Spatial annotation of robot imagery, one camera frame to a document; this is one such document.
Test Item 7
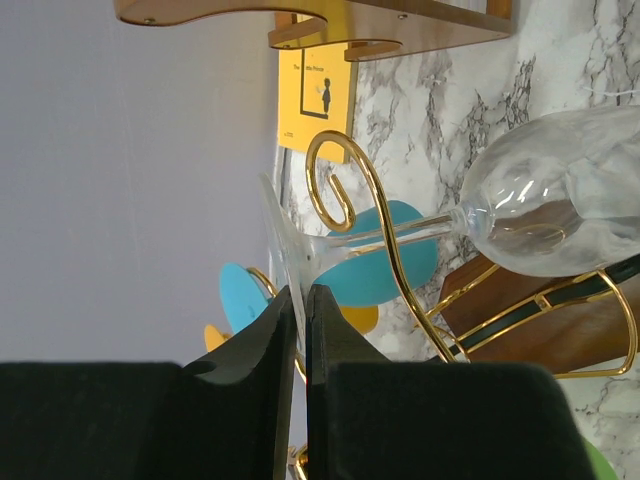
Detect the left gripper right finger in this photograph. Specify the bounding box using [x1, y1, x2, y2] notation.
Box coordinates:
[306, 285, 594, 479]

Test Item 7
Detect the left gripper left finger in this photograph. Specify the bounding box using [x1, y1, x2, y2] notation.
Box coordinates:
[1, 290, 296, 479]

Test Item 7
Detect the orange plastic wine glass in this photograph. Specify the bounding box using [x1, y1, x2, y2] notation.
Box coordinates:
[204, 306, 379, 352]

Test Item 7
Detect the gold wire wine glass rack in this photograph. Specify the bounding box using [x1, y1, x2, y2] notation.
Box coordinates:
[246, 130, 640, 480]

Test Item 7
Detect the blue plastic wine glass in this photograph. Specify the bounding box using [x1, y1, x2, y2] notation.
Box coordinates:
[219, 191, 438, 337]

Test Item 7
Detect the green plastic wine glass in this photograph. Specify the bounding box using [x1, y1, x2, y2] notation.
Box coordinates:
[584, 439, 618, 480]

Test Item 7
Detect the clear glass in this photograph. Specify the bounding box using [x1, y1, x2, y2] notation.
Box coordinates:
[257, 103, 640, 361]

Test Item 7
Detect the wooden dish rack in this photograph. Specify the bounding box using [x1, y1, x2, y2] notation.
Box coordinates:
[113, 0, 514, 62]

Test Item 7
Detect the yellow card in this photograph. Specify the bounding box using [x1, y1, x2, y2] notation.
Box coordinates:
[278, 43, 357, 153]

